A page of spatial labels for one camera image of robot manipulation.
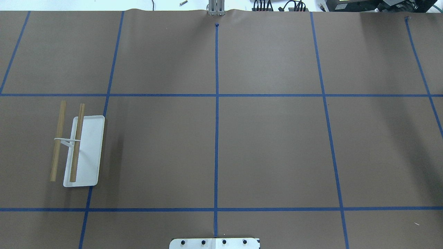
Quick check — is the white towel rack base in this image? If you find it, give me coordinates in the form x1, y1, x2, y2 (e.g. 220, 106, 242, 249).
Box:
62, 115, 106, 187

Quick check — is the outer wooden rack bar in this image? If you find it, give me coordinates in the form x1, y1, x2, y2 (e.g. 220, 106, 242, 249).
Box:
49, 100, 66, 182

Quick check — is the aluminium frame post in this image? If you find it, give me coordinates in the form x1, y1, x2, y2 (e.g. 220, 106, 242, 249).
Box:
207, 0, 226, 16

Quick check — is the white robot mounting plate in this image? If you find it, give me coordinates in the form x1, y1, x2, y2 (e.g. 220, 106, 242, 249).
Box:
169, 238, 261, 249

